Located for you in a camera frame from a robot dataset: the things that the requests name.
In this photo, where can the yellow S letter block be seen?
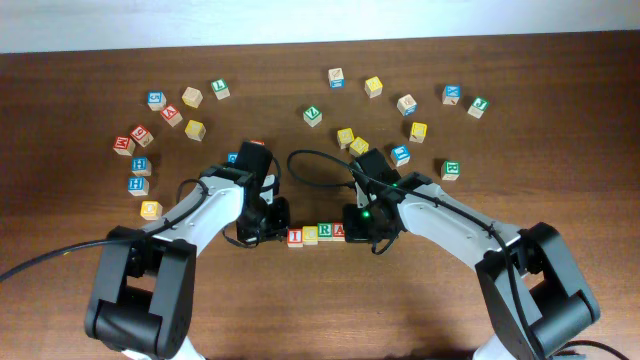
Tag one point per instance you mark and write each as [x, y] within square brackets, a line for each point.
[345, 137]

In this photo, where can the blue H letter block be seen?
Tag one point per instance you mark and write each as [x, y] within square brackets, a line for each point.
[138, 186]

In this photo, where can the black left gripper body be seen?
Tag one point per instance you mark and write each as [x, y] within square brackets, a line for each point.
[266, 223]

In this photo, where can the blue I letter block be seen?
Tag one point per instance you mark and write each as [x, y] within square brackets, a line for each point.
[400, 155]

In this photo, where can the yellow D letter block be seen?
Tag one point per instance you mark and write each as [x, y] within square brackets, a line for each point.
[151, 210]

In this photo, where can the green J letter block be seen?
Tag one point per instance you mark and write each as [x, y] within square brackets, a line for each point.
[478, 107]

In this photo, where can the blue H block upper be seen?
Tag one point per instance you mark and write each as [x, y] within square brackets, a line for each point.
[141, 166]

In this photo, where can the yellow block top centre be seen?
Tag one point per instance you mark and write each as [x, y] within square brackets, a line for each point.
[373, 87]

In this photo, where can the red M letter block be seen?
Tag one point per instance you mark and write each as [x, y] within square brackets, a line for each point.
[124, 145]

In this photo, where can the yellow M letter block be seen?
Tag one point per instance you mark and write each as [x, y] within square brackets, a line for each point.
[358, 147]

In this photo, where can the blue sided wood block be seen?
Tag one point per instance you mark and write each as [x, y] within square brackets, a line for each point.
[336, 78]

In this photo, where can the red A block upper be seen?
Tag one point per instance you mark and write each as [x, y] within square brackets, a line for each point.
[171, 115]

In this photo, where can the green Z letter block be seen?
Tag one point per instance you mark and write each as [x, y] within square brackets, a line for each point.
[312, 116]

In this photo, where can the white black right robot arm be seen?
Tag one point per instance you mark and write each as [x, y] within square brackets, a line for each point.
[536, 296]

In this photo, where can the blue P letter block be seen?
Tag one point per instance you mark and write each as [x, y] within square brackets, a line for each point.
[231, 157]

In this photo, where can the green L letter block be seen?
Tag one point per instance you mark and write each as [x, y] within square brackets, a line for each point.
[220, 89]

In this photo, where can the blue 5 number block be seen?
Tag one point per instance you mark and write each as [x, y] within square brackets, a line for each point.
[156, 100]

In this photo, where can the wood block blue D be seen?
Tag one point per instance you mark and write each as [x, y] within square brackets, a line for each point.
[406, 105]

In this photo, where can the yellow G letter block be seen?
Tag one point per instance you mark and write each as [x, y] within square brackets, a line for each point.
[195, 130]

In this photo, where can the green R letter block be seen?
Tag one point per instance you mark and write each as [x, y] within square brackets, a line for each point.
[325, 231]

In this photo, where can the blue K letter block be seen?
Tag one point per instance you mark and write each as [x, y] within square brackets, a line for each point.
[451, 94]

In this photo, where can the green R block right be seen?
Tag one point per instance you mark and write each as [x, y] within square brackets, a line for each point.
[450, 170]

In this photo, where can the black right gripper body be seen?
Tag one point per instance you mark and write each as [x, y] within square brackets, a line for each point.
[361, 224]

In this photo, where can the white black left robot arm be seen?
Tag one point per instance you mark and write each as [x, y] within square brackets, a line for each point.
[142, 298]

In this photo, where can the red A letter block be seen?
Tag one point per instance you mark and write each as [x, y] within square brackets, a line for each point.
[338, 233]

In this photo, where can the red I letter block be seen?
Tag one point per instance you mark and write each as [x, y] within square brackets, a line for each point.
[295, 238]

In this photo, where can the yellow block right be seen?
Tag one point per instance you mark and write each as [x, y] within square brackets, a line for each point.
[418, 132]

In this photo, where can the plain wood yellow block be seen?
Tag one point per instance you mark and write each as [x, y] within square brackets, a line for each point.
[192, 97]

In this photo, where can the red 6 number block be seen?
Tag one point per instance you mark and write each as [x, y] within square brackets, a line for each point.
[142, 136]

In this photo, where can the yellow C letter block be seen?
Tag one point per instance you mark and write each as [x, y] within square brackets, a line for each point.
[310, 235]

